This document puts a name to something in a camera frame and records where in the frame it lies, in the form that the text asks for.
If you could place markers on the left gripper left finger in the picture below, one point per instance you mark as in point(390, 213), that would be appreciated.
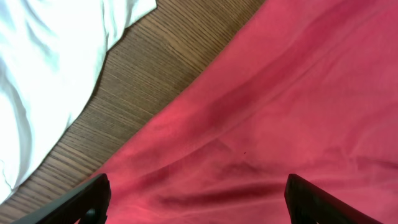
point(86, 204)

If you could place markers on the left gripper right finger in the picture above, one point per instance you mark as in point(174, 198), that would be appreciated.
point(309, 204)

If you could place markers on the red printed t-shirt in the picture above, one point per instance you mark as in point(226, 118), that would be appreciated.
point(305, 87)

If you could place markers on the white t-shirt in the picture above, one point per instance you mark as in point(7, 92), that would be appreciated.
point(52, 53)

